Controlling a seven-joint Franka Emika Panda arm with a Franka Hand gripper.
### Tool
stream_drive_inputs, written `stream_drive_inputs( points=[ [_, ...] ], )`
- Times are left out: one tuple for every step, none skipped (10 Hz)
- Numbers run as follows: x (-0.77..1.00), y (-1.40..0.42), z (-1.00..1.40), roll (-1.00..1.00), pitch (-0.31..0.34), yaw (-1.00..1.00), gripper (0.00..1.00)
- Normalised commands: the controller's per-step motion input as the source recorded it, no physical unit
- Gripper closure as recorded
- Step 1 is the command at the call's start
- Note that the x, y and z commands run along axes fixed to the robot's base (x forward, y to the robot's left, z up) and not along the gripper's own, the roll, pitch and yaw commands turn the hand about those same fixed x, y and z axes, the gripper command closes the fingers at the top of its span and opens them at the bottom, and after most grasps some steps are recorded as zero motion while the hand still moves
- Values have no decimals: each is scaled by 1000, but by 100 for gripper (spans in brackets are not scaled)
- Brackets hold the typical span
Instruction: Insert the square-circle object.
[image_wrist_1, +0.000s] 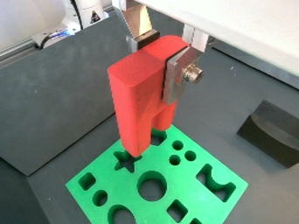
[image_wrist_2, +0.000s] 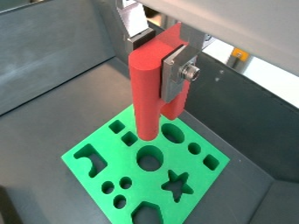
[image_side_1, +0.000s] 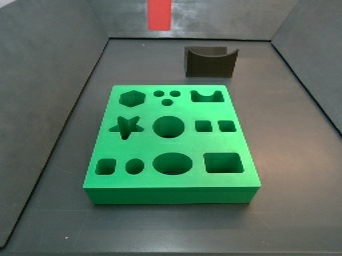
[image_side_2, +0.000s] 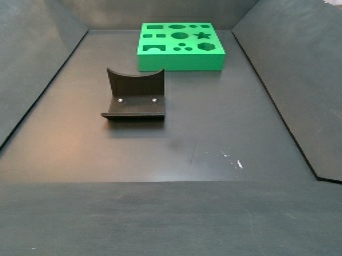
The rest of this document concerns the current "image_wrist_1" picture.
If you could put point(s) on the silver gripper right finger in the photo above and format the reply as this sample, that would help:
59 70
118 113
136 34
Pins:
180 68

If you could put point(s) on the dark grey upright panel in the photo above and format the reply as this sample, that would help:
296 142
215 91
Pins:
55 95

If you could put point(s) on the green shape-sorter board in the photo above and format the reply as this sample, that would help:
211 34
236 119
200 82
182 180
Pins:
176 184

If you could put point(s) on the black foam block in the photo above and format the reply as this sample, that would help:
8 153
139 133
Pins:
271 129

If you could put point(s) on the aluminium frame rail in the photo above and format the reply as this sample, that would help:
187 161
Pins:
24 18

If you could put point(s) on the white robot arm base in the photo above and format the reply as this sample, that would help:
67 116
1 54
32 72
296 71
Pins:
81 14

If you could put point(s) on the red square-circle peg block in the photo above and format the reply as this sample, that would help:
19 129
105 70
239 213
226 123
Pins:
136 81

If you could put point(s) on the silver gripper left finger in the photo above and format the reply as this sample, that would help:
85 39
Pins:
142 32

